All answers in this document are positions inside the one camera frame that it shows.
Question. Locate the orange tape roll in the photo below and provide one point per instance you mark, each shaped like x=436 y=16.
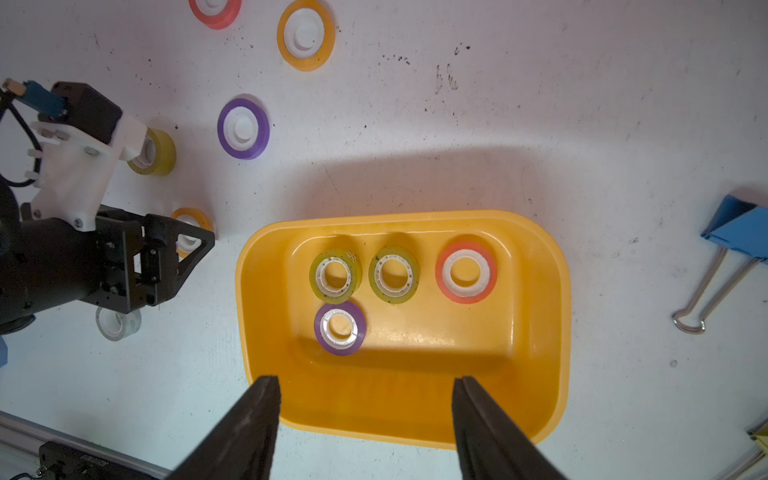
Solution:
x=306 y=35

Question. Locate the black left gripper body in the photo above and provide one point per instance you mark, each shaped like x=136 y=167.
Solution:
x=128 y=262

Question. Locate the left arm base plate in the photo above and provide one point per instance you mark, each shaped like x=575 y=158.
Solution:
x=62 y=462

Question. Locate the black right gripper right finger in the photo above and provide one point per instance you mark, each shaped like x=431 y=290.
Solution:
x=489 y=444

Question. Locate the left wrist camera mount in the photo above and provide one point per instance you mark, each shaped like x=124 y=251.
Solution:
x=83 y=136

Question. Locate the yellow plastic storage box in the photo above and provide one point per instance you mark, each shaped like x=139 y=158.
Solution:
x=398 y=386

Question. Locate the yellow-orange tape roll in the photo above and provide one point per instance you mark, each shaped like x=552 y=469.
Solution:
x=186 y=244

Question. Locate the yellow-green tape roll table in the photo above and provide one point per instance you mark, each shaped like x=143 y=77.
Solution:
x=157 y=156

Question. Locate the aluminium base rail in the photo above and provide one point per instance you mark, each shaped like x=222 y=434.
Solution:
x=24 y=437

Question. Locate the red tape roll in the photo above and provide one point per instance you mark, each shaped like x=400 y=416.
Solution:
x=215 y=14
x=466 y=272

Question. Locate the purple tape roll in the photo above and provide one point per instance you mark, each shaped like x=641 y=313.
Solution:
x=340 y=329
x=243 y=128

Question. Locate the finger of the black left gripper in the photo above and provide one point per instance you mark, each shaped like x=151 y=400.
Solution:
x=172 y=249

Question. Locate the clear grey tape roll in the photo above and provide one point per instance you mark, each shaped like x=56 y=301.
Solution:
x=115 y=326

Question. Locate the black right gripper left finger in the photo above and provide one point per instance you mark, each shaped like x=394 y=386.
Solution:
x=242 y=444

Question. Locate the blue binder clip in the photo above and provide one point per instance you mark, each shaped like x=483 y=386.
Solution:
x=736 y=226

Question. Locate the small yellow-green tape roll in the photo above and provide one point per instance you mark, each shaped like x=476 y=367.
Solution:
x=335 y=275

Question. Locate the yellow binder clip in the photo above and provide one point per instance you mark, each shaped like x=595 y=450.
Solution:
x=757 y=433

